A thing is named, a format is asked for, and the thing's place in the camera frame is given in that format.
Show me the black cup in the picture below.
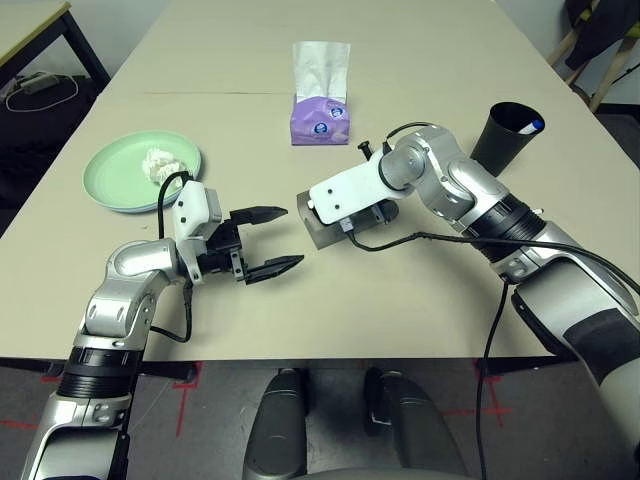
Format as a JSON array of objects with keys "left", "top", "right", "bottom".
[{"left": 469, "top": 101, "right": 546, "bottom": 177}]

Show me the black left wrist camera cable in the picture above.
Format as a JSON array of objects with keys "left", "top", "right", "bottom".
[{"left": 148, "top": 170, "right": 195, "bottom": 344}]

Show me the purple tissue pack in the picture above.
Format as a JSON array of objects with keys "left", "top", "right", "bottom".
[{"left": 291, "top": 41, "right": 352, "bottom": 147}]

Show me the white tissue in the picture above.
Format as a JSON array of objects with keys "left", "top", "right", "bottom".
[{"left": 141, "top": 144, "right": 187, "bottom": 182}]

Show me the beige side table black frame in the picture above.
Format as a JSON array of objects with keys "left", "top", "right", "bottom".
[{"left": 0, "top": 0, "right": 111, "bottom": 89}]

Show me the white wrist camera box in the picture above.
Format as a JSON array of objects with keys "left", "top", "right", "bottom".
[
  {"left": 308, "top": 158, "right": 399, "bottom": 226},
  {"left": 171, "top": 180, "right": 223, "bottom": 286}
]

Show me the dark grey robot left leg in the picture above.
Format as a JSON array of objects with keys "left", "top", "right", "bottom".
[{"left": 242, "top": 368, "right": 309, "bottom": 480}]

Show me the grey glasses case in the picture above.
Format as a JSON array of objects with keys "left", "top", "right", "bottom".
[{"left": 296, "top": 192, "right": 400, "bottom": 250}]

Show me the white power cable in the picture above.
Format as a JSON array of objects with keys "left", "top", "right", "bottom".
[{"left": 4, "top": 74, "right": 79, "bottom": 112}]

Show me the dark grey robot leg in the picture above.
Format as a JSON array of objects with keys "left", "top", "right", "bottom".
[
  {"left": 242, "top": 368, "right": 309, "bottom": 480},
  {"left": 363, "top": 367, "right": 469, "bottom": 480}
]

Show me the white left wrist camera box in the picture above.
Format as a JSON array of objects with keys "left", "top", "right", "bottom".
[{"left": 171, "top": 180, "right": 223, "bottom": 286}]

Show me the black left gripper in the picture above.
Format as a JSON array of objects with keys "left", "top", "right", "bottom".
[{"left": 198, "top": 204, "right": 305, "bottom": 287}]

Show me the black jacket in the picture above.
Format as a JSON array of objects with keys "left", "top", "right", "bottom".
[{"left": 564, "top": 0, "right": 640, "bottom": 71}]

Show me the wooden stool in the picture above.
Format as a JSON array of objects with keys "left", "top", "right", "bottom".
[{"left": 547, "top": 0, "right": 631, "bottom": 111}]

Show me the black tripod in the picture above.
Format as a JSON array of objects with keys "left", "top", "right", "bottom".
[{"left": 612, "top": 63, "right": 640, "bottom": 86}]

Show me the dark grey robot right leg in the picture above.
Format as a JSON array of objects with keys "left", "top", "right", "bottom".
[{"left": 363, "top": 367, "right": 469, "bottom": 480}]

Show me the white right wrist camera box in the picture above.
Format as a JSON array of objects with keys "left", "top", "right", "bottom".
[{"left": 308, "top": 158, "right": 399, "bottom": 226}]

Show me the grey robot torso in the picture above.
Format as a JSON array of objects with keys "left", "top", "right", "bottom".
[{"left": 299, "top": 467, "right": 451, "bottom": 480}]

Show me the black table foot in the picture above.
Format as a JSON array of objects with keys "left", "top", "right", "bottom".
[{"left": 474, "top": 354, "right": 566, "bottom": 376}]

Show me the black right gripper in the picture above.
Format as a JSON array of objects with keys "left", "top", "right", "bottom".
[{"left": 357, "top": 142, "right": 400, "bottom": 225}]

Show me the light green plate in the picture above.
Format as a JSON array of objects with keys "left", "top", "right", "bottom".
[{"left": 82, "top": 129, "right": 204, "bottom": 215}]

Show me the grey power strip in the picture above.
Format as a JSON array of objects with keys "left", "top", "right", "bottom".
[{"left": 12, "top": 72, "right": 59, "bottom": 94}]

